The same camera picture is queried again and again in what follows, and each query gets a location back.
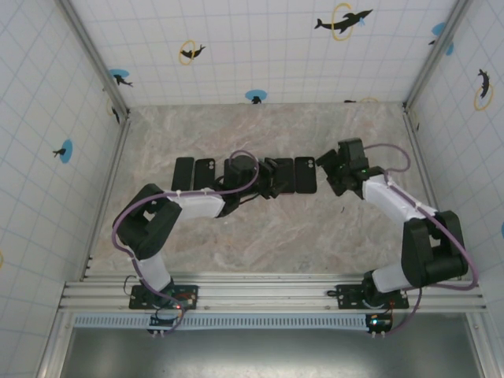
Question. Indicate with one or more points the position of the small circuit board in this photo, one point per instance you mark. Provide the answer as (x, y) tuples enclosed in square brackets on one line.
[(186, 300)]

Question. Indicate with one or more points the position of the blue circle animal sticker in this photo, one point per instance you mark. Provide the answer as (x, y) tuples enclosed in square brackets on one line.
[(118, 74), (439, 29), (67, 151), (256, 94)]

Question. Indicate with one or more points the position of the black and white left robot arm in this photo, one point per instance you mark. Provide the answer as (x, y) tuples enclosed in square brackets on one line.
[(197, 204)]

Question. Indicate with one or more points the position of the aluminium side rail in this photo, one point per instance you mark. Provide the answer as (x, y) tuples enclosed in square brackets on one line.
[(112, 173), (427, 173)]

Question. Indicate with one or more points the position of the grey metal panel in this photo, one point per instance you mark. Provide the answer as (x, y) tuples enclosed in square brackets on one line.
[(252, 354)]

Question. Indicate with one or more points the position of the aluminium frame post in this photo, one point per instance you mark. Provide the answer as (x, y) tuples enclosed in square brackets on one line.
[(437, 53), (94, 59)]

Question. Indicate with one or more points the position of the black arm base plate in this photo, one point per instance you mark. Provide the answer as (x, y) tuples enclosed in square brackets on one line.
[(348, 299), (138, 303)]

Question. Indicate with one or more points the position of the aluminium mounting rail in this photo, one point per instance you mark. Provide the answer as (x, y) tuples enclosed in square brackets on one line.
[(267, 289)]

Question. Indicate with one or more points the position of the black connector box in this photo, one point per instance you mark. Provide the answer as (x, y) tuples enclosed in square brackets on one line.
[(379, 323), (161, 323)]

